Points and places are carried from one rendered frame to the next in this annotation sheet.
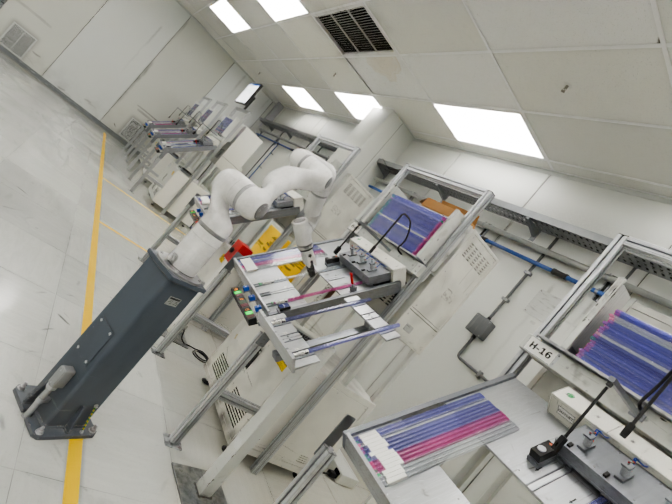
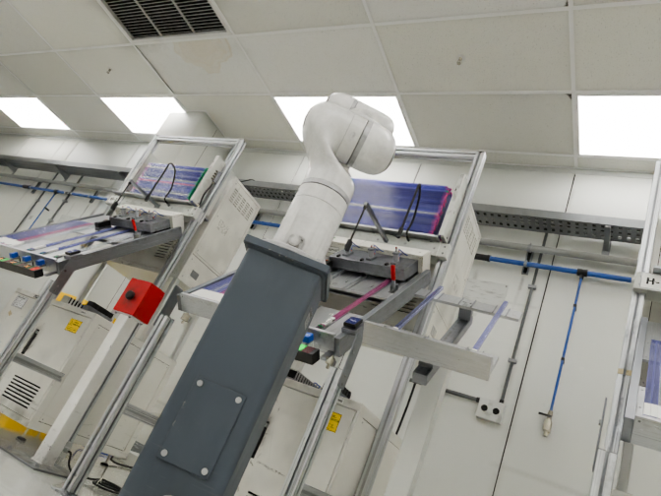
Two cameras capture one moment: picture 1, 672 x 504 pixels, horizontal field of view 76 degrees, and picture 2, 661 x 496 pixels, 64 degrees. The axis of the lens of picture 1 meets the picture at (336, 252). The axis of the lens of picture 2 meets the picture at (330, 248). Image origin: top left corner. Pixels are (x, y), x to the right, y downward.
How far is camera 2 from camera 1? 123 cm
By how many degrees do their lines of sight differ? 31
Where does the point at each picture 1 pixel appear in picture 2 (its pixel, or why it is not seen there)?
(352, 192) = (238, 201)
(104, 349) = (237, 432)
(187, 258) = (319, 239)
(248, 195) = (380, 132)
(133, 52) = not seen: outside the picture
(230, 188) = (348, 125)
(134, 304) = (265, 334)
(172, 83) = not seen: outside the picture
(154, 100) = not seen: outside the picture
